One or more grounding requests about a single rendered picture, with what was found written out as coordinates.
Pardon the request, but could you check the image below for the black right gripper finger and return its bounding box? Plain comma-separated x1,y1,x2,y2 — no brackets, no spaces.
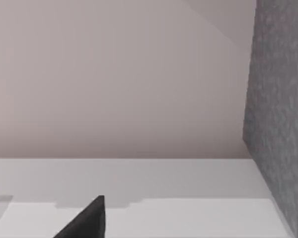
52,195,106,238

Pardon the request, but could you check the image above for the grey speckled cabinet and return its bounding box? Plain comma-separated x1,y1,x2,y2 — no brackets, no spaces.
242,0,298,238

